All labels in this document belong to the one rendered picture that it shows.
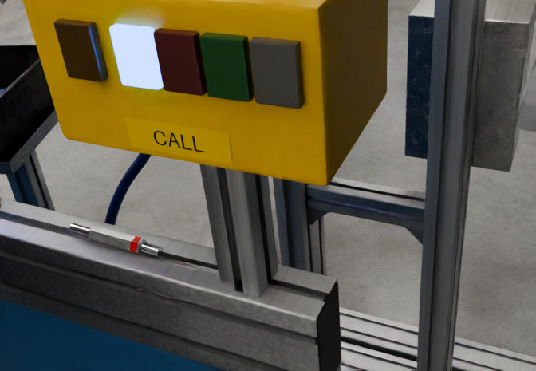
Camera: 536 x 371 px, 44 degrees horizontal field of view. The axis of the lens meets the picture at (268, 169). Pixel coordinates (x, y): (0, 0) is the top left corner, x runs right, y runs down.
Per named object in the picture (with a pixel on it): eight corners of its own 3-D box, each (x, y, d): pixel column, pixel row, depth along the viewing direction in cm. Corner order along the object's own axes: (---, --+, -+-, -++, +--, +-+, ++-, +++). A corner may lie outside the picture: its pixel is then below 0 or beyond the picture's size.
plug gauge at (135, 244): (163, 240, 47) (76, 216, 50) (153, 250, 46) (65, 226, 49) (166, 251, 48) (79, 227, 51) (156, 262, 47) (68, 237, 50)
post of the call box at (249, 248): (279, 270, 45) (262, 108, 38) (260, 299, 43) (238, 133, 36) (239, 260, 46) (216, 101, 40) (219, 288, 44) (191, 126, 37)
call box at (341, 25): (388, 116, 39) (391, -68, 33) (329, 216, 32) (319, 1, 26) (160, 86, 46) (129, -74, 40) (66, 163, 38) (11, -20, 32)
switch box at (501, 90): (510, 173, 93) (529, 23, 81) (403, 156, 99) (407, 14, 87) (518, 140, 100) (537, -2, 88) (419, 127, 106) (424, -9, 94)
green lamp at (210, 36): (256, 97, 30) (249, 34, 28) (250, 104, 30) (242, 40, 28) (213, 92, 31) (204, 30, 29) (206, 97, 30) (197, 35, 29)
